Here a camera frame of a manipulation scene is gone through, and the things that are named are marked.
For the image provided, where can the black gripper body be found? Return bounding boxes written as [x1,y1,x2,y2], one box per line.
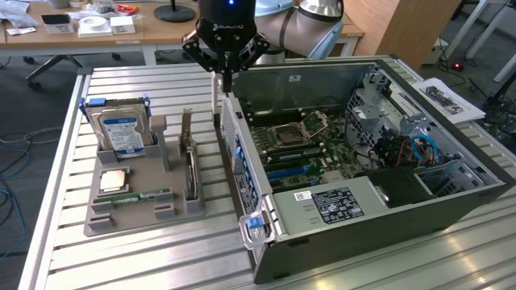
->
[195,0,258,58]

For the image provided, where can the graphics card with black fan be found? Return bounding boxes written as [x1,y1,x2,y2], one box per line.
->
[179,108,201,202]

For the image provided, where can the black lamp base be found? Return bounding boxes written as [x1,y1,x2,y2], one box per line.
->
[153,0,198,23]

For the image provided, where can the white cube box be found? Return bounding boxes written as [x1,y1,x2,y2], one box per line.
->
[109,15,135,36]

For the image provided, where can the black RAM slot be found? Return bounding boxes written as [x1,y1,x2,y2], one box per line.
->
[247,108,301,117]
[253,120,303,128]
[251,116,302,124]
[249,112,302,121]

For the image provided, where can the flat white box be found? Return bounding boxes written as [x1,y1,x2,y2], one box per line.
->
[77,25,113,39]

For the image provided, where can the metal socket cover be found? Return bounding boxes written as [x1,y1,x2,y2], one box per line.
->
[299,108,330,143]

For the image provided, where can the white tape roll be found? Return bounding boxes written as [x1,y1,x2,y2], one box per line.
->
[78,16,106,31]

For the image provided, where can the CPU socket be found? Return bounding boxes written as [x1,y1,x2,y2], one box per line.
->
[271,122,315,149]

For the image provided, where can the blue disk carrier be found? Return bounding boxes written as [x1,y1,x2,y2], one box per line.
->
[78,93,153,146]

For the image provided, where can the hard disk with blue label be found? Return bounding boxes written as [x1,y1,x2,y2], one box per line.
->
[89,101,147,156]

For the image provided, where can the metal drive cage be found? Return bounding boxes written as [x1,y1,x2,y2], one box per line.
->
[345,69,427,146]

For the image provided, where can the black topped white box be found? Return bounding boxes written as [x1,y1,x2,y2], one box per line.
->
[39,13,75,34]

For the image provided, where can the wooden cabinet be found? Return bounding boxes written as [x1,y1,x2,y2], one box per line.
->
[341,0,462,70]

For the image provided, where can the black chair base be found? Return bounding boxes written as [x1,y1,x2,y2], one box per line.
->
[22,53,121,91]

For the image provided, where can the green motherboard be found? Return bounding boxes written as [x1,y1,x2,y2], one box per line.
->
[241,102,367,194]

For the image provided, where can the black PCIe expansion slot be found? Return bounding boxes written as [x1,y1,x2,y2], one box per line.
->
[263,159,314,173]

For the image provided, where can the wooden desk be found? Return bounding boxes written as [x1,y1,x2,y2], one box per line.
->
[0,0,366,66]

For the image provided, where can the blue PCIe expansion slot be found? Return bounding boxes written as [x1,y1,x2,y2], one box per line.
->
[266,167,311,182]

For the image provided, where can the crumpled plastic bag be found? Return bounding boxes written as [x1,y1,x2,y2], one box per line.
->
[0,0,41,28]

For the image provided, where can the grey parts rack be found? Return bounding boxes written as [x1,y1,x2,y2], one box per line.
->
[82,114,209,238]

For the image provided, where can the silver CPU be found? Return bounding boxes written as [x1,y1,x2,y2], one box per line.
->
[98,170,126,193]

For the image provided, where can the printed paper stack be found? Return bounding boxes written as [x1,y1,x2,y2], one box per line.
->
[410,77,487,125]

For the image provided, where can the silver power supply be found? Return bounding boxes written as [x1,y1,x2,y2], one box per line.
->
[271,176,390,237]

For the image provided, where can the blue case release latch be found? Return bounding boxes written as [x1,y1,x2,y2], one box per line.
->
[245,219,263,239]

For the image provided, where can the black tripod stand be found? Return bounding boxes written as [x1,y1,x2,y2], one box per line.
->
[469,68,516,141]

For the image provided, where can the metal disk bay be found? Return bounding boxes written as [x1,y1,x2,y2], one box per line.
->
[413,159,485,197]

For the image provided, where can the open PC case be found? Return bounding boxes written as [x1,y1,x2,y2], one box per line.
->
[210,54,516,285]

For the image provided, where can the black wire bundle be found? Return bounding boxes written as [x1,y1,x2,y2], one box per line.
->
[351,141,387,170]

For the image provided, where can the white cable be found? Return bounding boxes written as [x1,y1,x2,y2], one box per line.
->
[0,126,62,144]

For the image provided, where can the red wire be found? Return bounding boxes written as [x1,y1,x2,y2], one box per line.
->
[395,140,410,167]

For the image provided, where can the blue wire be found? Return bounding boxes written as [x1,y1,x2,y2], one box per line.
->
[410,134,445,166]

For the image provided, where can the white desk frame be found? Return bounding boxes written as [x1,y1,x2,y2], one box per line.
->
[442,0,516,83]

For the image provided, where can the blue cable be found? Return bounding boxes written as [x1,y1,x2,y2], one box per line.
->
[0,144,31,260]

